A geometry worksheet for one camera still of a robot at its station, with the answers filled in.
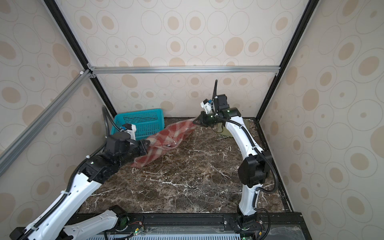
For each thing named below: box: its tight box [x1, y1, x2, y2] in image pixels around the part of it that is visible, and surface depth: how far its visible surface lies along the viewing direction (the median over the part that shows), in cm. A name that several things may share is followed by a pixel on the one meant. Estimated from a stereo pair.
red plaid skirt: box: [131, 118, 198, 168], surface depth 82 cm
